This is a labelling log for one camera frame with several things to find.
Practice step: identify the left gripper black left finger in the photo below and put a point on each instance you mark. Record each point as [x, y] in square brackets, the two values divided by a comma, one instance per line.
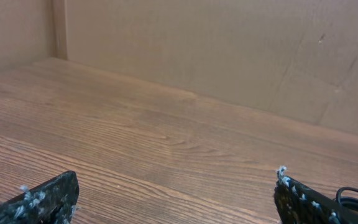
[52, 202]

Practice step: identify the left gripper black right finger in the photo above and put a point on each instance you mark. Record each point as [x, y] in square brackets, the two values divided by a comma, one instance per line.
[297, 203]

